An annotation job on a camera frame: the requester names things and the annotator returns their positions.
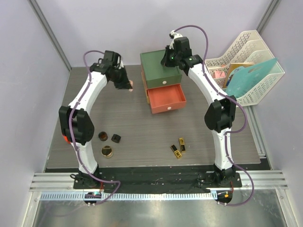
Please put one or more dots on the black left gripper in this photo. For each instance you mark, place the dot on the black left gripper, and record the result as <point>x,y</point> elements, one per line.
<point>125,84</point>

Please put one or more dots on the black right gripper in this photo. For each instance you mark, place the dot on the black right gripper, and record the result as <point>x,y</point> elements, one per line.
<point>164,62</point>

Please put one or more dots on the pink round compact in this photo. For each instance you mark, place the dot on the pink round compact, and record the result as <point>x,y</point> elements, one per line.
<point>131,83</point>

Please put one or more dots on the green top drawer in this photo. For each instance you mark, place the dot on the green top drawer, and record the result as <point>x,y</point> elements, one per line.
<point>155,82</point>

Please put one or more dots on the red drawer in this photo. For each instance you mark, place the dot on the red drawer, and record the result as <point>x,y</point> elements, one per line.
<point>166,98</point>

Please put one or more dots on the black square bottle cap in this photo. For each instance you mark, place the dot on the black square bottle cap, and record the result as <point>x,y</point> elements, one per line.
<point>116,138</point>

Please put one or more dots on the amber small jar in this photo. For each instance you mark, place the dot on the amber small jar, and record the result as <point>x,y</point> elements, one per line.
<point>103,136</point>

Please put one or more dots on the gold round compact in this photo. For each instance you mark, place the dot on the gold round compact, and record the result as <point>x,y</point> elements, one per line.
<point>107,151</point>

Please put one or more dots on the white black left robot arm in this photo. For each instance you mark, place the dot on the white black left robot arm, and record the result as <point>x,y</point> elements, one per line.
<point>75,122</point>

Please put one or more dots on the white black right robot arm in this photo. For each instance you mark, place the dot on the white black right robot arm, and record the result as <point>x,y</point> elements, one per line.
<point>221,111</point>

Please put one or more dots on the green drawer cabinet shell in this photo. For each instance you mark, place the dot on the green drawer cabinet shell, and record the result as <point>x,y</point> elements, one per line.
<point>152,67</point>

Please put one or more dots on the pink sticky note pad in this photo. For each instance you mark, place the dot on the pink sticky note pad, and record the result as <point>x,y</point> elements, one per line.
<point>218,74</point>

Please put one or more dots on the brown illustrated book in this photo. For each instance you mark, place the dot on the brown illustrated book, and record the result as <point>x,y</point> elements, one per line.
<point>234,67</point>

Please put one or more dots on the cream perforated file organizer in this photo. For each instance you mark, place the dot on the cream perforated file organizer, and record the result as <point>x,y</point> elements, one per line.
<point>248,47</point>

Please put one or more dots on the red cube block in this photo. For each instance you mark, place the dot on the red cube block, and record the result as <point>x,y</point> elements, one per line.
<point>66,139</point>

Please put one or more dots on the teal plastic folder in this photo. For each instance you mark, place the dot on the teal plastic folder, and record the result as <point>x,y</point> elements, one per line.
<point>245,79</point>

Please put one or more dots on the gold black lipstick right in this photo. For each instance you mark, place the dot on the gold black lipstick right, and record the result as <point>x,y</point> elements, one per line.
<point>182,145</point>

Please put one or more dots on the gold black lipstick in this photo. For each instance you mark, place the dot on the gold black lipstick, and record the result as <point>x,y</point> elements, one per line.
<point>182,145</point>
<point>176,152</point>

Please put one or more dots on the gold black lipstick left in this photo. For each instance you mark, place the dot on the gold black lipstick left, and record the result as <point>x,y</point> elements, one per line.
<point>176,152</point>

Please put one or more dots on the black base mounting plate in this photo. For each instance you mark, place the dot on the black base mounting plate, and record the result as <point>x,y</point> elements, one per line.
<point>154,182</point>

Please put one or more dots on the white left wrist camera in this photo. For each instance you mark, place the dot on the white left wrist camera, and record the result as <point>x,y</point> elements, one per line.
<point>120,63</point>

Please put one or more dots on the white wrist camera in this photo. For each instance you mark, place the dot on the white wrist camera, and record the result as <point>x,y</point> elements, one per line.
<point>120,63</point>
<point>174,35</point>

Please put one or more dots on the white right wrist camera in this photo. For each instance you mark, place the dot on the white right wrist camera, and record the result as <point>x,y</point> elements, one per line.
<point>174,35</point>

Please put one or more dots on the aluminium front rail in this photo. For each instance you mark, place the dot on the aluminium front rail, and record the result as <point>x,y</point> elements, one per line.
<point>59,186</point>

